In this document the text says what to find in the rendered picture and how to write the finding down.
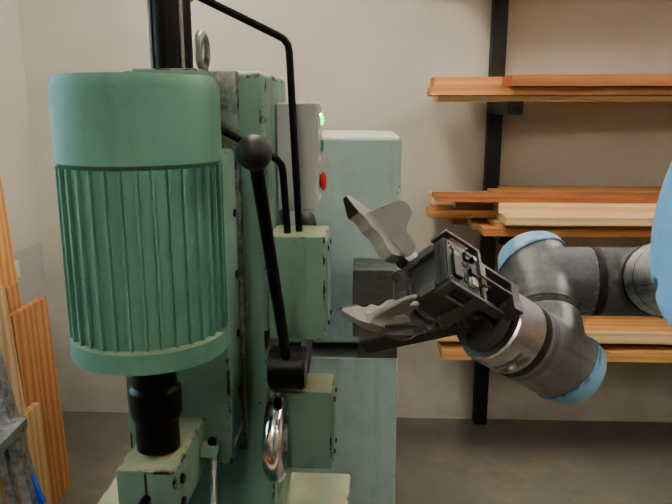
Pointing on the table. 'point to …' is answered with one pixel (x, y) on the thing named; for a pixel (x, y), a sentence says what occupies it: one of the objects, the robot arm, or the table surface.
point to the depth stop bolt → (211, 465)
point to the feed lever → (259, 155)
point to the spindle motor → (140, 219)
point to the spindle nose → (156, 412)
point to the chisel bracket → (165, 469)
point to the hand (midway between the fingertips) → (336, 252)
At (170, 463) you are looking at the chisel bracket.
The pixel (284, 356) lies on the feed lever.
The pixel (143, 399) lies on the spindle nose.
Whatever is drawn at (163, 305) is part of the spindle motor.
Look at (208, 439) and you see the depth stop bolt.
